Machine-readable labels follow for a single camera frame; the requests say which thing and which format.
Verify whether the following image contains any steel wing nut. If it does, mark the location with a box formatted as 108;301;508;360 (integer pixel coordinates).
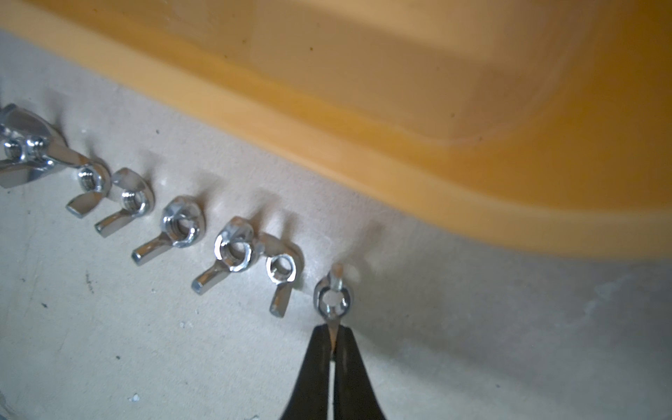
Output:
313;262;354;322
191;216;261;295
48;146;112;219
1;103;68;188
94;167;156;238
258;232;305;318
131;195;207;266

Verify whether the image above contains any yellow oval storage tray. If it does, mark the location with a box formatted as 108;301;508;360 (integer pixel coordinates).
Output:
1;1;671;259

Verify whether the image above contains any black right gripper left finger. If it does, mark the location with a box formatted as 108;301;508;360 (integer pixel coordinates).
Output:
280;324;333;420

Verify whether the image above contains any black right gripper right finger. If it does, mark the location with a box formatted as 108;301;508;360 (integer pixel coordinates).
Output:
332;325;386;420

